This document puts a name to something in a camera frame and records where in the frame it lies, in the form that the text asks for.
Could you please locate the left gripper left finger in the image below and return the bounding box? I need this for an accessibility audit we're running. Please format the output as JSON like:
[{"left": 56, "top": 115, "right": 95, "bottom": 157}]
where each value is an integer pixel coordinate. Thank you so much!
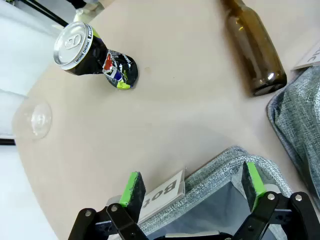
[{"left": 67, "top": 171, "right": 156, "bottom": 240}]

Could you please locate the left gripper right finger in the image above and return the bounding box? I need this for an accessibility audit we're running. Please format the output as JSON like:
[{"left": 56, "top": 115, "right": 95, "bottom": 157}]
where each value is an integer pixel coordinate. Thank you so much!
[{"left": 232, "top": 161, "right": 320, "bottom": 240}]

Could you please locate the brown glass bottle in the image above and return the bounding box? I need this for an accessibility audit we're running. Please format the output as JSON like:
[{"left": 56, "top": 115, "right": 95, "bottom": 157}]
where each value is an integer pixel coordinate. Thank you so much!
[{"left": 221, "top": 0, "right": 288, "bottom": 97}]

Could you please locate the grey fabric basket Bottle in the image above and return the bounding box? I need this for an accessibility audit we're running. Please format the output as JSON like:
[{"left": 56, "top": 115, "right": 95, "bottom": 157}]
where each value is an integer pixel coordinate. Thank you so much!
[{"left": 107, "top": 146, "right": 293, "bottom": 240}]

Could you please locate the grey fabric basket Plastic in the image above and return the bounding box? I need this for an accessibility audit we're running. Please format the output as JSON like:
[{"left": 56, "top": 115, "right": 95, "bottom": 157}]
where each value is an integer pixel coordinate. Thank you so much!
[{"left": 266, "top": 65, "right": 320, "bottom": 203}]

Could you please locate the crushed black drink can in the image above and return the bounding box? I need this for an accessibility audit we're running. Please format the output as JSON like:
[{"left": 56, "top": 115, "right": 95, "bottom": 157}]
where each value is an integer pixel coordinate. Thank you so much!
[{"left": 52, "top": 21, "right": 139, "bottom": 91}]

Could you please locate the white Bottle label sign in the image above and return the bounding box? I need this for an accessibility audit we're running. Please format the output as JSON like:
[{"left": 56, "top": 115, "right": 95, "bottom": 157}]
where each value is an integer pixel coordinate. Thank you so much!
[{"left": 138, "top": 169, "right": 186, "bottom": 223}]

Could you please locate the clear glass bottle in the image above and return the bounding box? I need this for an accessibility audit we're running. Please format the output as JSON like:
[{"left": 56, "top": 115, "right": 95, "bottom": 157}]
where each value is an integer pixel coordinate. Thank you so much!
[{"left": 11, "top": 97, "right": 53, "bottom": 141}]

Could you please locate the white Plastic label sign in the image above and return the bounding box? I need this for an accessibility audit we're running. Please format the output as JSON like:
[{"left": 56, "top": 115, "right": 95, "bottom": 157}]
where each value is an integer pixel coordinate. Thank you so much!
[{"left": 291, "top": 41, "right": 320, "bottom": 71}]

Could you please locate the black tripod stand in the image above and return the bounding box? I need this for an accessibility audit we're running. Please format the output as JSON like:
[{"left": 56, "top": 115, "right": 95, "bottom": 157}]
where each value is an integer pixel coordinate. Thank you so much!
[{"left": 24, "top": 0, "right": 70, "bottom": 27}]

